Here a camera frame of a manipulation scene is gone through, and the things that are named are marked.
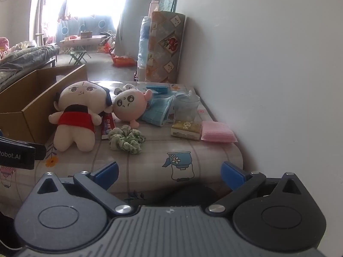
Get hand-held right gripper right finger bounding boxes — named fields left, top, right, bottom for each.
left=204, top=161, right=309, bottom=216

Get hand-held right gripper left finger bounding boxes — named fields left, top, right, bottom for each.
left=27, top=161, right=133, bottom=216

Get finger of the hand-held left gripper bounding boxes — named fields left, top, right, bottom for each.
left=0, top=136, right=46, bottom=161

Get brown cardboard box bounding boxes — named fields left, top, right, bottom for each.
left=0, top=64, right=89, bottom=145

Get green floral scrunchie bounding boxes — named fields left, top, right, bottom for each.
left=108, top=125, right=146, bottom=155

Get brown tissue packet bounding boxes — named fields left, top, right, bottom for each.
left=171, top=120, right=203, bottom=140

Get plush doll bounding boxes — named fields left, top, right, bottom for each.
left=49, top=81, right=113, bottom=152

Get round pink plush toy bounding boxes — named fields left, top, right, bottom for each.
left=111, top=84, right=154, bottom=129

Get blue woven towel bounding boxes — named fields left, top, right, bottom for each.
left=141, top=95, right=175, bottom=127

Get pink cloth pack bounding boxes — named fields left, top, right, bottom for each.
left=200, top=121, right=238, bottom=143

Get red toothpaste box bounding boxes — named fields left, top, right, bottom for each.
left=101, top=112, right=116, bottom=140

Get clear plastic cup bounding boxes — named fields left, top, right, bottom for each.
left=174, top=90, right=200, bottom=123

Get grey quilt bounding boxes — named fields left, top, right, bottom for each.
left=0, top=43, right=60, bottom=71

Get flat blue box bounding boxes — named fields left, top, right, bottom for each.
left=146, top=84, right=170, bottom=95

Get green folding stool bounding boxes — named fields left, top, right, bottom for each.
left=69, top=50, right=92, bottom=65

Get pink cloth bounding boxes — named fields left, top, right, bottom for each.
left=0, top=37, right=11, bottom=59

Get red basket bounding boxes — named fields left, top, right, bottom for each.
left=111, top=55, right=137, bottom=67

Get low folding table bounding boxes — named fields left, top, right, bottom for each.
left=59, top=36, right=106, bottom=54

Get blue sheet with circles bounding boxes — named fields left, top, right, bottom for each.
left=56, top=15, right=116, bottom=43

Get large water bottle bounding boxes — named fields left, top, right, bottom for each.
left=137, top=16, right=153, bottom=82

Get rolled flower-patterned floor mat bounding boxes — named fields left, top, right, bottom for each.
left=145, top=11, right=186, bottom=83

